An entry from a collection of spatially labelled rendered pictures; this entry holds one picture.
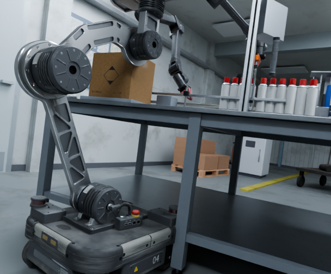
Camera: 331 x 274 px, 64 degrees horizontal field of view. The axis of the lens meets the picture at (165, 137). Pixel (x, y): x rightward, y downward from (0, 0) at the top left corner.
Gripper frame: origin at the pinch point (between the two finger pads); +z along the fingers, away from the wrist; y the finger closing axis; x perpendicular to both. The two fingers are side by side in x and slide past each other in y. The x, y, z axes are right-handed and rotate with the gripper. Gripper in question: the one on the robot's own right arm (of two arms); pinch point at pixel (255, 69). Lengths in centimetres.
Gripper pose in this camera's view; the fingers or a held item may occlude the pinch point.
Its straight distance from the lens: 193.7
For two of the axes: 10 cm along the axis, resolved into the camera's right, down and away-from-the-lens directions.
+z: -1.2, 9.9, 0.4
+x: -4.2, -0.1, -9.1
